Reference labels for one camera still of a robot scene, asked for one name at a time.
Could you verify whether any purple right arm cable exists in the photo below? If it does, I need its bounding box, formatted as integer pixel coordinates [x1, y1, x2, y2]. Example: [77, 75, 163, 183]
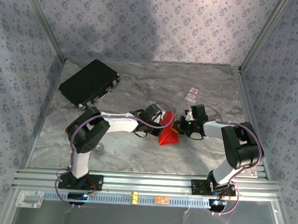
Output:
[198, 104, 268, 219]

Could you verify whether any orange label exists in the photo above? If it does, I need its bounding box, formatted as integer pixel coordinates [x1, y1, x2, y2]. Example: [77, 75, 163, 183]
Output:
[154, 195, 170, 204]

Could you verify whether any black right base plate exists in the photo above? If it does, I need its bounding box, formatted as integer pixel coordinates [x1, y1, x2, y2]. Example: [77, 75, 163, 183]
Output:
[190, 178, 237, 197]

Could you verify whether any red marker with grey cap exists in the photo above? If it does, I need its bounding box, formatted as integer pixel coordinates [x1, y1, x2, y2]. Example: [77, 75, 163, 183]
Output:
[63, 127, 106, 154]

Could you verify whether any left control board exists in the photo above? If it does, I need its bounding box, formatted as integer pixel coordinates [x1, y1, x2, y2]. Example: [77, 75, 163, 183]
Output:
[67, 191, 89, 202]

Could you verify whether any aluminium front rail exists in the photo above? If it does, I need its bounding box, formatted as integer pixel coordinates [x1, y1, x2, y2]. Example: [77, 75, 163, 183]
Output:
[11, 166, 283, 201]

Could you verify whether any aluminium side rail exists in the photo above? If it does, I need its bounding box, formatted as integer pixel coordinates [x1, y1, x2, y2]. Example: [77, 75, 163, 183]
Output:
[232, 71, 277, 180]

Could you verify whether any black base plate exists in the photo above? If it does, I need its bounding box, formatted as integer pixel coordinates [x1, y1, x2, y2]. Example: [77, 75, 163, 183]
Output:
[57, 172, 104, 192]
[190, 178, 237, 197]

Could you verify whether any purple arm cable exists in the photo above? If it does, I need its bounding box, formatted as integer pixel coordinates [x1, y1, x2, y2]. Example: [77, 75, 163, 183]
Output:
[198, 104, 268, 219]
[52, 96, 172, 213]

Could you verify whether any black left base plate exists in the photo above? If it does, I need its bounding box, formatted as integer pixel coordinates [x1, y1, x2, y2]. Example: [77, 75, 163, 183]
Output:
[57, 172, 104, 192]

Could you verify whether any white plastic bracket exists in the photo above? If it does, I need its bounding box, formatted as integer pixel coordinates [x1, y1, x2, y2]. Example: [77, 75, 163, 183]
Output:
[15, 189, 45, 209]

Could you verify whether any grey slotted cable duct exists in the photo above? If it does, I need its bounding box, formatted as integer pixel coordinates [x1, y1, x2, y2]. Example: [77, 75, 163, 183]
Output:
[42, 188, 212, 209]

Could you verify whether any control board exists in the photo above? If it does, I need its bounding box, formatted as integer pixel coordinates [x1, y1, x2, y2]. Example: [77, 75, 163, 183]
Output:
[67, 191, 89, 202]
[208, 198, 227, 212]

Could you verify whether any right control board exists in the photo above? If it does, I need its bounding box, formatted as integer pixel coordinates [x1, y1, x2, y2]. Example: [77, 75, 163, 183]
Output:
[208, 198, 227, 212]

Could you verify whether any small clear labelled packet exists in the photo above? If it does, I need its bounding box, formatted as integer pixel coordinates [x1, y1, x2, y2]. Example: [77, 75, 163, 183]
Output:
[183, 86, 200, 103]

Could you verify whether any black hard case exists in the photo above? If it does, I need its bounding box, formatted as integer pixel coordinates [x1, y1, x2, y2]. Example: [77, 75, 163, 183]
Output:
[57, 57, 122, 112]

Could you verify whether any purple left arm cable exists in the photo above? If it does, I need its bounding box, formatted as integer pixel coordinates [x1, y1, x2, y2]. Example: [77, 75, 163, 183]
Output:
[52, 96, 172, 213]

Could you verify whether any clear front panel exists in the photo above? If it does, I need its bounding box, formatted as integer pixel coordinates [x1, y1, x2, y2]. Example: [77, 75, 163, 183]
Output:
[10, 197, 288, 224]

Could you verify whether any aluminium corner post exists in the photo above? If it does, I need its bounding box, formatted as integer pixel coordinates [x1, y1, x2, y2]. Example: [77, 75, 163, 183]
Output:
[238, 0, 293, 76]
[16, 0, 70, 63]

